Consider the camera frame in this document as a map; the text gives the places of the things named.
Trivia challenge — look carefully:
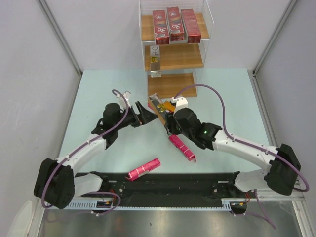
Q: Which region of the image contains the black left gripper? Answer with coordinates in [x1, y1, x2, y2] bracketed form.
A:
[114, 102, 158, 131]

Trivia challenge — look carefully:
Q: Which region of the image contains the gold silver toothpaste box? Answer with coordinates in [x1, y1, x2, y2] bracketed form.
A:
[148, 93, 169, 126]

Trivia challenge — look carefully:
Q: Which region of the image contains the orange toothpaste box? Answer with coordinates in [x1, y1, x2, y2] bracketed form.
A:
[150, 45, 161, 78]
[163, 101, 176, 112]

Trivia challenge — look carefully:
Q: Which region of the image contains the red silver 3D toothpaste box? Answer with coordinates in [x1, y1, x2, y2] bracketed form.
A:
[167, 6, 184, 42]

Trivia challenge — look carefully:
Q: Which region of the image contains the dark red toothpaste box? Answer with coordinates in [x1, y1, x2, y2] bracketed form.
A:
[181, 9, 201, 44]

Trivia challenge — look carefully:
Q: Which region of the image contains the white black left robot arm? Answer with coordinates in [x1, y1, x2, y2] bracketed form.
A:
[34, 102, 158, 209]

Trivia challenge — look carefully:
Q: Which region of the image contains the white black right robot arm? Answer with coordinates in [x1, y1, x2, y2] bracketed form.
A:
[165, 108, 301, 198]

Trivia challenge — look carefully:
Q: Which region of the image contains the clear acrylic wooden shelf unit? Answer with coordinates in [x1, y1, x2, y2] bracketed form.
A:
[139, 0, 214, 98]

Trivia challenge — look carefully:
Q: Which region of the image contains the pink toothpaste box middle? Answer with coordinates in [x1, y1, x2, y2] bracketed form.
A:
[168, 135, 196, 162]

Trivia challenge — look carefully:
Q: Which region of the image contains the pink toothpaste box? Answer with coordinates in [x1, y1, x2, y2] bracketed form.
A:
[126, 158, 161, 181]
[168, 135, 196, 162]

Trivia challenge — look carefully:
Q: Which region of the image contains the pink toothpaste box lower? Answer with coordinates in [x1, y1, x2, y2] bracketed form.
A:
[126, 158, 161, 181]

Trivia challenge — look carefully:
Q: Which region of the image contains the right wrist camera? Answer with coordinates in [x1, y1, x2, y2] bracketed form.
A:
[170, 96, 188, 113]

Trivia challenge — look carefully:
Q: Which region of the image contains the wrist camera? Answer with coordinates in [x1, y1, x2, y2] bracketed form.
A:
[170, 96, 188, 113]
[116, 91, 131, 108]

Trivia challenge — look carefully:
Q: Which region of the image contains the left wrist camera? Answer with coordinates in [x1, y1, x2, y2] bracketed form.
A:
[116, 91, 131, 108]

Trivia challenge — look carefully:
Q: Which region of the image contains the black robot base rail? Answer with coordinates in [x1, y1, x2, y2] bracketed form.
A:
[74, 172, 272, 215]

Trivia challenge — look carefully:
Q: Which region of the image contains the white slotted cable duct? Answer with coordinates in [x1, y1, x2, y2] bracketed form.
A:
[66, 197, 247, 212]

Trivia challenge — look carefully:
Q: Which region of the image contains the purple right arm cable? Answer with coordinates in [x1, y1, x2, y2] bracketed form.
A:
[172, 84, 310, 229]

